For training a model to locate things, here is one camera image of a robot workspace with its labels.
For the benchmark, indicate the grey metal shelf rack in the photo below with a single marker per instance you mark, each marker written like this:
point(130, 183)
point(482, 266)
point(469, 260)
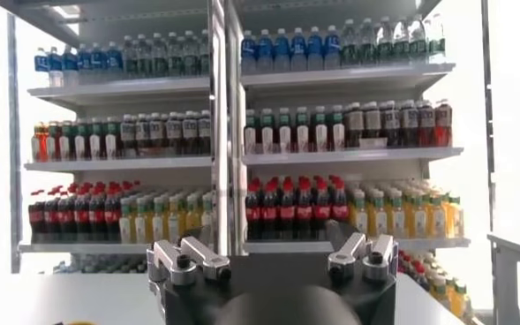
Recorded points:
point(118, 163)
point(352, 155)

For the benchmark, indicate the blue label water bottle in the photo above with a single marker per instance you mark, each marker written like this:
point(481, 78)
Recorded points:
point(332, 44)
point(248, 48)
point(114, 57)
point(70, 61)
point(84, 59)
point(281, 47)
point(55, 62)
point(99, 58)
point(41, 62)
point(265, 47)
point(315, 45)
point(298, 46)

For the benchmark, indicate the grey metal cart frame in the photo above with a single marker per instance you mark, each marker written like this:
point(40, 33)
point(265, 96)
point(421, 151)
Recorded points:
point(507, 274)

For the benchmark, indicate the red drink bottle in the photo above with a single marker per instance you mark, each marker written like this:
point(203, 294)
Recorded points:
point(39, 143)
point(443, 123)

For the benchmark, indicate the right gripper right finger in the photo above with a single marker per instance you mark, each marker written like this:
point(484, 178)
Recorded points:
point(365, 260)

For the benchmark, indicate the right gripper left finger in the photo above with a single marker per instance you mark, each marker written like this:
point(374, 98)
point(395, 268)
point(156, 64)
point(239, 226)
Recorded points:
point(189, 262)

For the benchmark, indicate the green cap white label bottle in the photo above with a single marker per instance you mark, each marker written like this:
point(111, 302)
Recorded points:
point(66, 141)
point(53, 141)
point(320, 130)
point(284, 131)
point(302, 131)
point(267, 132)
point(95, 139)
point(337, 130)
point(81, 140)
point(250, 132)
point(111, 138)

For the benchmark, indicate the green label water bottle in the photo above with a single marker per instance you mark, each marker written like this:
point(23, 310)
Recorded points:
point(174, 52)
point(366, 43)
point(190, 50)
point(417, 40)
point(436, 39)
point(203, 50)
point(384, 42)
point(401, 40)
point(145, 54)
point(130, 55)
point(349, 44)
point(159, 53)

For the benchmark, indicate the yellow juice bottle green cap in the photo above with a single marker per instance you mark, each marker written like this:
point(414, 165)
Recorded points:
point(396, 216)
point(359, 216)
point(456, 216)
point(174, 218)
point(192, 214)
point(141, 222)
point(158, 221)
point(206, 212)
point(417, 216)
point(125, 223)
point(378, 216)
point(437, 216)

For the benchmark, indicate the dark bottle beige label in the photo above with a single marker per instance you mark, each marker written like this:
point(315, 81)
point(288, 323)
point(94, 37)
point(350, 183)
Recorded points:
point(355, 126)
point(372, 125)

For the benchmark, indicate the red cap cola bottle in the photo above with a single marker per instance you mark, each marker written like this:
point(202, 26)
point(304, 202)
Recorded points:
point(269, 212)
point(253, 212)
point(36, 216)
point(51, 216)
point(65, 216)
point(340, 205)
point(322, 207)
point(287, 212)
point(81, 216)
point(96, 216)
point(112, 215)
point(304, 212)

